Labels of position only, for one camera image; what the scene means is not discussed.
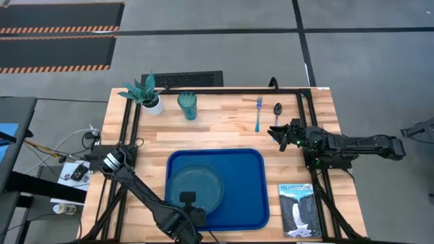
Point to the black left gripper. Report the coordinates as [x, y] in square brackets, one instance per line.
[198, 217]

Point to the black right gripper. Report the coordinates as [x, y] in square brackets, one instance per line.
[296, 133]

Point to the teal round plate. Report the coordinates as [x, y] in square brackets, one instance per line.
[200, 181]

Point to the teal faceted plastic cup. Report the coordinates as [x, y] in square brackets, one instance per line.
[188, 108]

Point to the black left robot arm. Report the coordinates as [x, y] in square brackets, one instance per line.
[135, 183]

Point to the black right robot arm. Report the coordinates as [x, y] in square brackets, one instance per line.
[356, 142]

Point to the blue plastic tray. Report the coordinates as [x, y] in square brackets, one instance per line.
[244, 189]

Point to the black hook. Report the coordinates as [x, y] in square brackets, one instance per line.
[274, 83]

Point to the Yellowstone waterfall picture card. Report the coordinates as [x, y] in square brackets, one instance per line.
[298, 213]

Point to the black floor vent grate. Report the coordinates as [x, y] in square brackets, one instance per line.
[186, 79]

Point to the green plant in white pot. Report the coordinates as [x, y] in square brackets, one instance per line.
[153, 107]

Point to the black handheld controller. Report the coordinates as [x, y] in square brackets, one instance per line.
[78, 172]

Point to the clear plastic bottle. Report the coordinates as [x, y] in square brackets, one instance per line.
[64, 208]

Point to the black power adapter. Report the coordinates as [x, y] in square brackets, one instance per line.
[91, 135]

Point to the white paper sheet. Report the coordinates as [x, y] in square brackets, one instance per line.
[65, 169]

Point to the black side table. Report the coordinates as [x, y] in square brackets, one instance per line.
[40, 186]

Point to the blue flat item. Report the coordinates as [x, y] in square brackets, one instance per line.
[6, 135]

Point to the grey desk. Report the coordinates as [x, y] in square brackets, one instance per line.
[17, 112]

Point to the black mat with hazard stripes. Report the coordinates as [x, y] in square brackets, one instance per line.
[51, 15]
[51, 51]

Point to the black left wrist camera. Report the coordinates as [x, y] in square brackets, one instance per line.
[187, 198]

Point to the black aluminium table frame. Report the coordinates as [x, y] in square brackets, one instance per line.
[237, 91]

